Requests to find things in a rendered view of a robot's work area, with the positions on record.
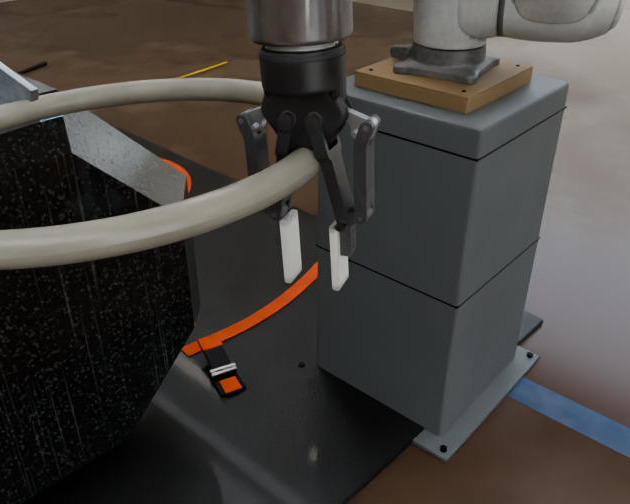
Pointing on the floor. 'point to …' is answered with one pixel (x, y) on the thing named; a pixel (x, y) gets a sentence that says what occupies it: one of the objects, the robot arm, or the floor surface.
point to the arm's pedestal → (440, 256)
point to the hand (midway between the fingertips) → (314, 252)
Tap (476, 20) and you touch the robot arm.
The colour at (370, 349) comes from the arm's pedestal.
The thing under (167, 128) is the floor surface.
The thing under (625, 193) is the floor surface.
